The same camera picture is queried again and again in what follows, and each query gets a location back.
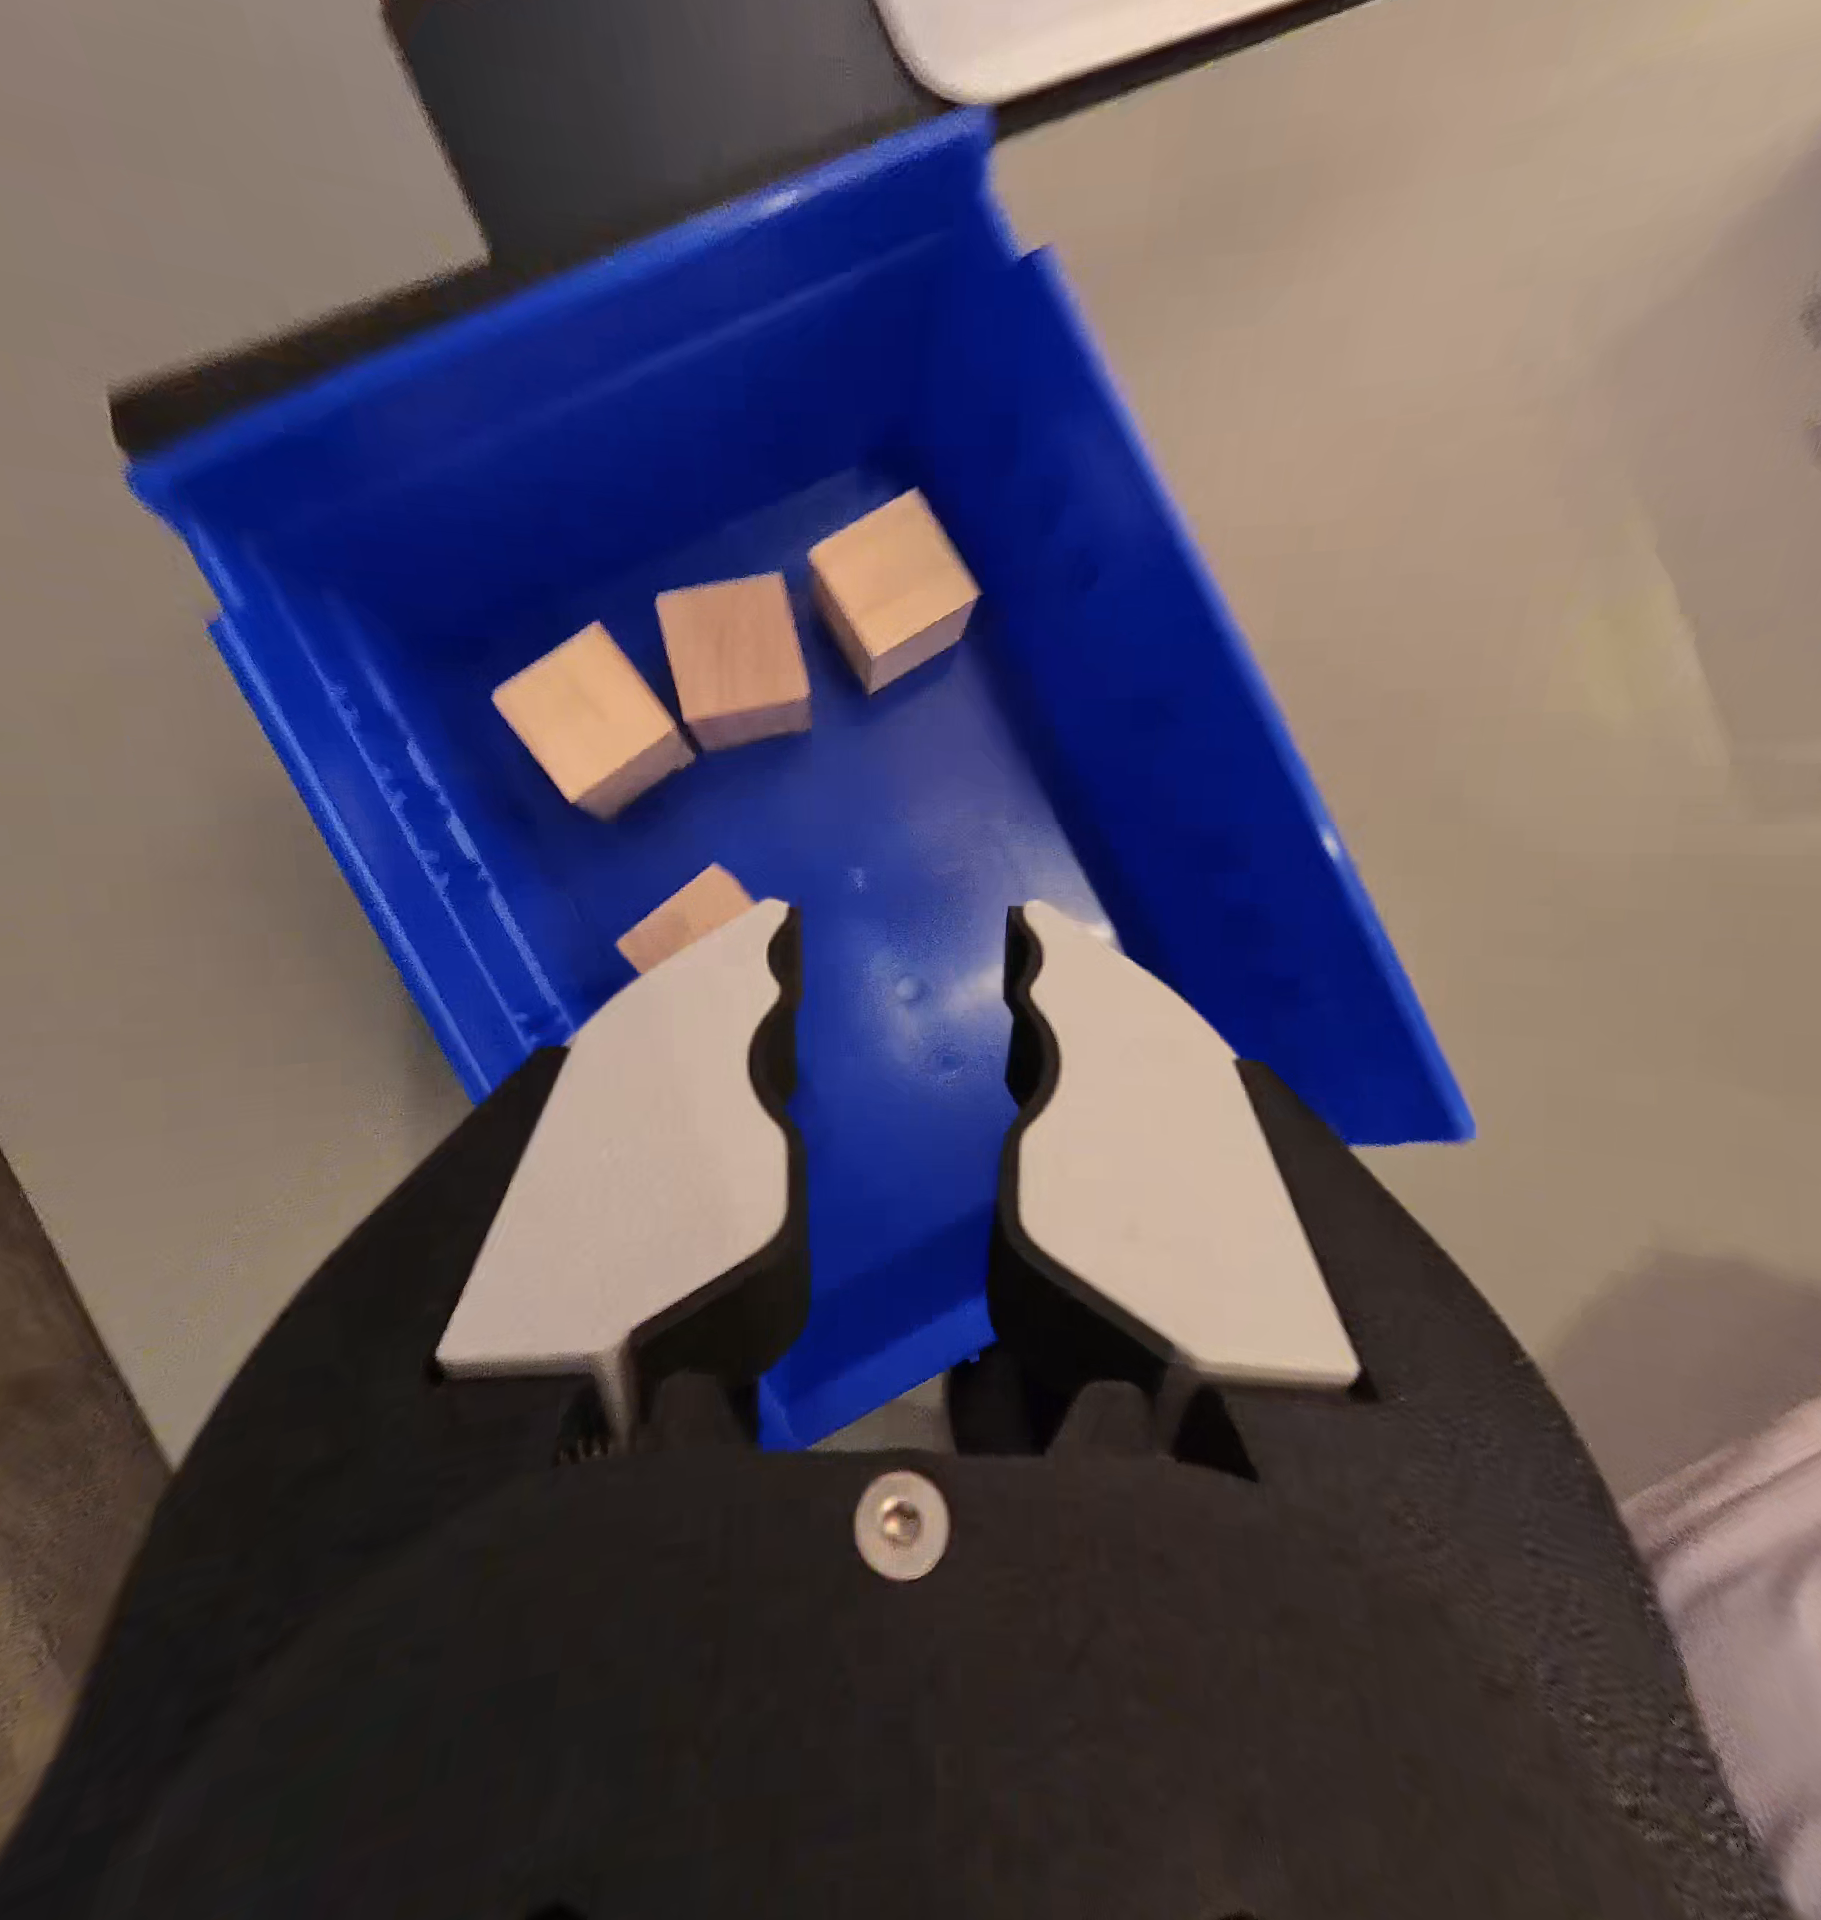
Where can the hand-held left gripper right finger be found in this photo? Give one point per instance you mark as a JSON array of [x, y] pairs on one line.
[[1150, 1200]]

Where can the blue plastic bin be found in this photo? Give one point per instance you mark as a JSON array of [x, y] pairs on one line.
[[700, 390]]

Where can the pale flat board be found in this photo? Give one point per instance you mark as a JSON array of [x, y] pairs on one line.
[[1031, 37]]

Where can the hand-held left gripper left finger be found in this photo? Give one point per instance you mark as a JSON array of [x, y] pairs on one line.
[[625, 1186]]

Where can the pale grey cloth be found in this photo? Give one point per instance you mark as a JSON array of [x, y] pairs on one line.
[[1780, 1651]]

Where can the group of wooden cubes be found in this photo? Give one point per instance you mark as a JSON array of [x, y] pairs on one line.
[[731, 661]]

